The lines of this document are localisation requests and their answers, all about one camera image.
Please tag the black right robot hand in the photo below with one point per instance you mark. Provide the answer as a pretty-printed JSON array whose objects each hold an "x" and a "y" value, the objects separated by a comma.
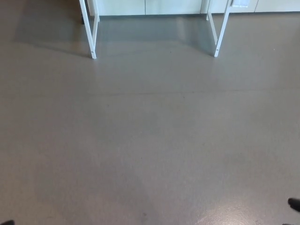
[{"x": 294, "y": 203}]

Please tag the white cabinet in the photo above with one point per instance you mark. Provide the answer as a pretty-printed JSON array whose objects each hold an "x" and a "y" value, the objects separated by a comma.
[{"x": 173, "y": 7}]

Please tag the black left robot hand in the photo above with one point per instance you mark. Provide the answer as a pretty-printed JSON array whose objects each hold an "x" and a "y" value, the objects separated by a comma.
[{"x": 7, "y": 223}]

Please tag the white desk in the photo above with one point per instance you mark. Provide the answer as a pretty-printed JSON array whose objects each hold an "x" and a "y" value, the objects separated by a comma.
[{"x": 90, "y": 35}]

